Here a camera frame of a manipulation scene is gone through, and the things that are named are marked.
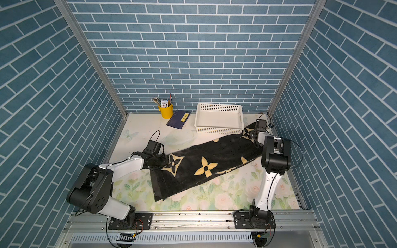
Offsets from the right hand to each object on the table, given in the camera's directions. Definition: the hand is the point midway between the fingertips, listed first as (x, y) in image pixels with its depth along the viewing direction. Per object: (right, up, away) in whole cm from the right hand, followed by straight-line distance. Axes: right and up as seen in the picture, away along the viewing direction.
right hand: (258, 135), depth 107 cm
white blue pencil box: (-65, +22, -1) cm, 69 cm away
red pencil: (-63, +26, +5) cm, 68 cm away
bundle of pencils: (-72, +25, 0) cm, 76 cm away
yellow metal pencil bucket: (-66, +17, +8) cm, 69 cm away
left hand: (-58, -15, -14) cm, 61 cm away
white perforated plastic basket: (-32, +13, +11) cm, 36 cm away
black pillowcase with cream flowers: (-45, -17, -17) cm, 51 cm away
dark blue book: (-57, +12, +9) cm, 59 cm away
